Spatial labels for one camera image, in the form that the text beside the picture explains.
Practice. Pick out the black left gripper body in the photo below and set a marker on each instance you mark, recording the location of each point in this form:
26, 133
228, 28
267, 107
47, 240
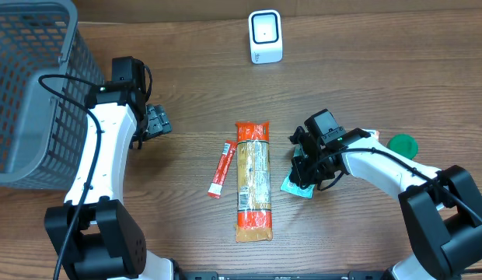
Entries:
156, 121

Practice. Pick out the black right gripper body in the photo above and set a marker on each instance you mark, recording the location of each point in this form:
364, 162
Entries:
303, 165

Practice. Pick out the teal tissue packet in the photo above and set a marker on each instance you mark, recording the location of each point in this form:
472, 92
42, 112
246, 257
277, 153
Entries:
294, 189

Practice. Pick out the red snack packet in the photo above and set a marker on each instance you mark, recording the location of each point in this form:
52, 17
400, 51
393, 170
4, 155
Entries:
215, 189

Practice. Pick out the long spaghetti packet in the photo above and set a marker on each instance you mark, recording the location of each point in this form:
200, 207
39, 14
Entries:
254, 211

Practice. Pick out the green lidded jar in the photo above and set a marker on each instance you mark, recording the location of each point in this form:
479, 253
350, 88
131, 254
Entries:
404, 145

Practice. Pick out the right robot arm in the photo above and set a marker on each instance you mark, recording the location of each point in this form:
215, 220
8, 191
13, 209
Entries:
442, 209

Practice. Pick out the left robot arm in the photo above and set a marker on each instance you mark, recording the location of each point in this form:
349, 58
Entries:
93, 234

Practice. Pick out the white barcode scanner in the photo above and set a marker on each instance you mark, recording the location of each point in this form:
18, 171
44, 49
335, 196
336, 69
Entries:
265, 34

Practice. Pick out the grey plastic shopping basket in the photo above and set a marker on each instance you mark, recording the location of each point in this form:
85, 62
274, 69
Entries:
41, 51

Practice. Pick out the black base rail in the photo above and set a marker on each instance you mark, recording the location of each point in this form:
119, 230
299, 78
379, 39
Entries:
213, 275

